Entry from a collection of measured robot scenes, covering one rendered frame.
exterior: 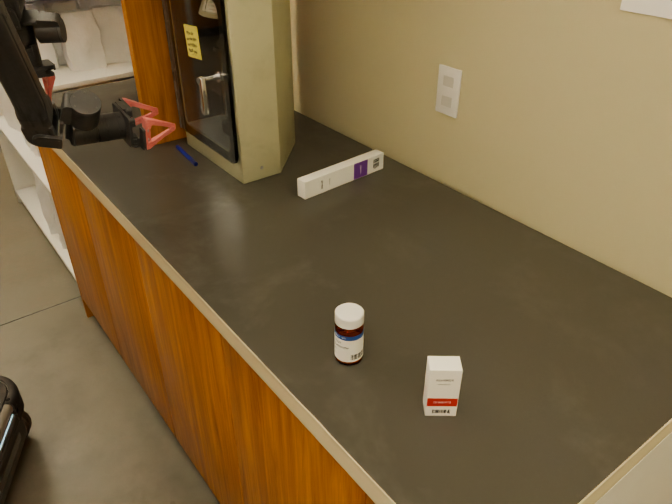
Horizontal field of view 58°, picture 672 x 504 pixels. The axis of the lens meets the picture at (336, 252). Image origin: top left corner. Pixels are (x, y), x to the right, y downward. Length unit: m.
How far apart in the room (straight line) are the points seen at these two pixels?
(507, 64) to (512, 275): 0.46
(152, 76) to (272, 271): 0.77
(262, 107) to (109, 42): 1.31
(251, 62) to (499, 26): 0.55
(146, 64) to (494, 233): 1.01
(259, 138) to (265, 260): 0.39
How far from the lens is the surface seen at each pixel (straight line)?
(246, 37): 1.44
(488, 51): 1.42
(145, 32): 1.74
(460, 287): 1.18
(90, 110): 1.29
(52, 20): 1.69
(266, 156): 1.55
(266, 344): 1.04
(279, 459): 1.23
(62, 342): 2.68
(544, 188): 1.40
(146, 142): 1.35
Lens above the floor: 1.63
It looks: 33 degrees down
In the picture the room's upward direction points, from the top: straight up
